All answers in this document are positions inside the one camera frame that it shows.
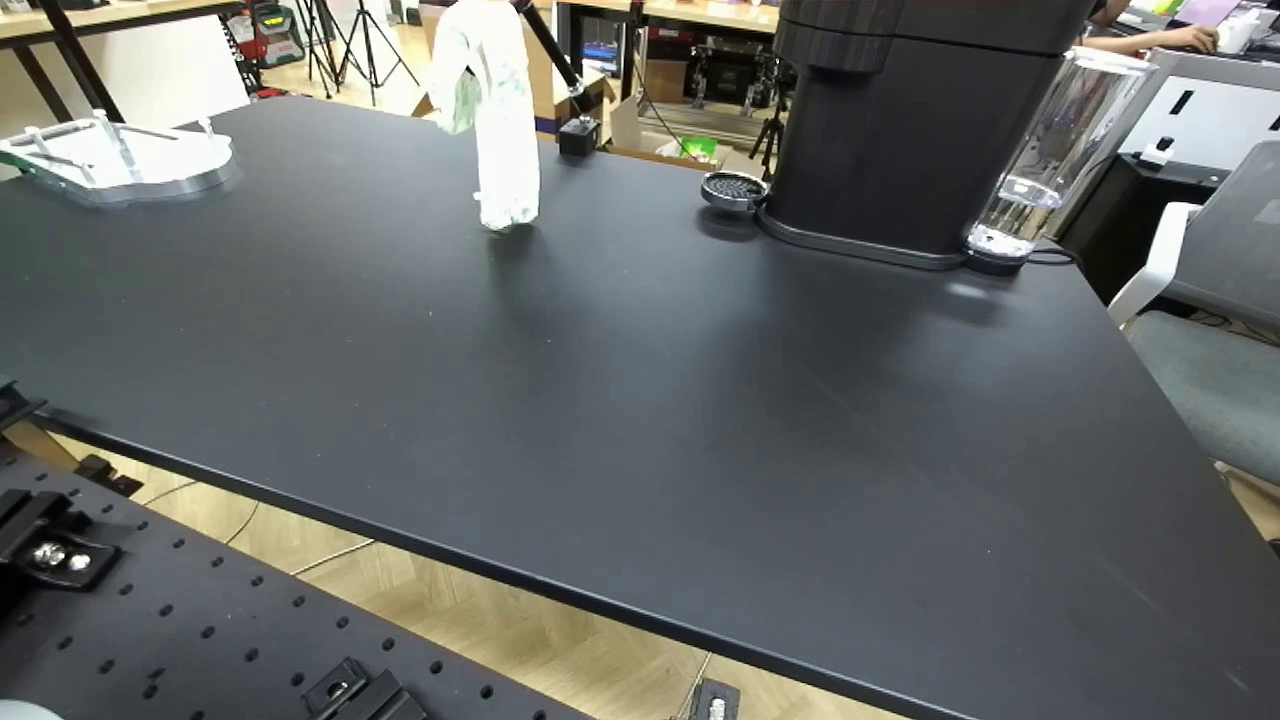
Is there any white cloth with green pattern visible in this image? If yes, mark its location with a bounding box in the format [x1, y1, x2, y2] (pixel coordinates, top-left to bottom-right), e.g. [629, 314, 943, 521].
[423, 0, 549, 235]

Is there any person forearm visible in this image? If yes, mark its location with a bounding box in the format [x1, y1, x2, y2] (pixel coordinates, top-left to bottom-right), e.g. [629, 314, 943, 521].
[1083, 19, 1223, 61]

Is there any small black round lid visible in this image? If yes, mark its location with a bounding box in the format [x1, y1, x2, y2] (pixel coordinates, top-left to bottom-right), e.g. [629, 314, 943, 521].
[696, 167, 777, 220]

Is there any black table clamp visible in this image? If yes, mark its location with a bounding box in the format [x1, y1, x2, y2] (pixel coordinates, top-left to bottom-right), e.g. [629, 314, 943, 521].
[551, 110, 606, 163]

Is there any wooden shelf board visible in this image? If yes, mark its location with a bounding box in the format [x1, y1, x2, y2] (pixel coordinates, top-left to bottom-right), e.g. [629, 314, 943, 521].
[557, 0, 784, 41]

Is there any large black appliance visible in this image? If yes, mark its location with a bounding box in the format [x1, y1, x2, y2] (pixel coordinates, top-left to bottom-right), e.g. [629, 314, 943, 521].
[758, 0, 1105, 272]

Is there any black tripod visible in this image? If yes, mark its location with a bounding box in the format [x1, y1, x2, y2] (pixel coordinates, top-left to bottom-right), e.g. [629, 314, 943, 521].
[309, 0, 423, 105]

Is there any clear glass cup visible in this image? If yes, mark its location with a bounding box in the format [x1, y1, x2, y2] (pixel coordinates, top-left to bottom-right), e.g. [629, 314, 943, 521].
[965, 44, 1162, 267]

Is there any black perforated breadboard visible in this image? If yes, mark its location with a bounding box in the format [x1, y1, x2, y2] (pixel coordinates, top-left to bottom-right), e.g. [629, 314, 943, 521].
[0, 446, 594, 720]

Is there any white panel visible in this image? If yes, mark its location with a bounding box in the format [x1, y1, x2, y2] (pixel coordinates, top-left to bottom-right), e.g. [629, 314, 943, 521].
[76, 12, 256, 133]

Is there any clear plate with metal pegs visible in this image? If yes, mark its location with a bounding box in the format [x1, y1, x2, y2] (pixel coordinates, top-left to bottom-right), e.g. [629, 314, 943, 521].
[0, 108, 242, 209]

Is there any grey office chair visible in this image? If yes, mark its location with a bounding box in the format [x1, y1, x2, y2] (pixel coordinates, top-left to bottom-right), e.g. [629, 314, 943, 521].
[1105, 135, 1280, 498]

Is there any white desk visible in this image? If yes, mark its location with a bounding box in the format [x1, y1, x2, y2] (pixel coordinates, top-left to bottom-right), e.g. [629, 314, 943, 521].
[1118, 49, 1280, 175]

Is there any wooden desk with black legs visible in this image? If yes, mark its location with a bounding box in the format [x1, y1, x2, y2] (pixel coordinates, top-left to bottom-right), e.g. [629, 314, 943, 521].
[0, 0, 251, 126]

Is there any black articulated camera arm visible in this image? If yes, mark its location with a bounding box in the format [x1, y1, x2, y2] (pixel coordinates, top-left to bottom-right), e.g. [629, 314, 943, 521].
[511, 0, 594, 94]

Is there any small silver bracket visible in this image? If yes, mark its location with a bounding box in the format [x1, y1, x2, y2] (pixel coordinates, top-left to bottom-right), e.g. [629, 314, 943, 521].
[687, 671, 746, 720]

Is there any thin floor cable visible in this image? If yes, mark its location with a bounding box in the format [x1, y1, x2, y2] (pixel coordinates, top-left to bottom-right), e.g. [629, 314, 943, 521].
[133, 474, 381, 579]

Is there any small black mount block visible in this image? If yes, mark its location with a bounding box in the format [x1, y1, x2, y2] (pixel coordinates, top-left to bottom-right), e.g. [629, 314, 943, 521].
[296, 653, 442, 720]

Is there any black bracket with silver screws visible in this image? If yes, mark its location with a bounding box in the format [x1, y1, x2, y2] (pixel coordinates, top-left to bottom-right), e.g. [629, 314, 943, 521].
[0, 487, 128, 591]

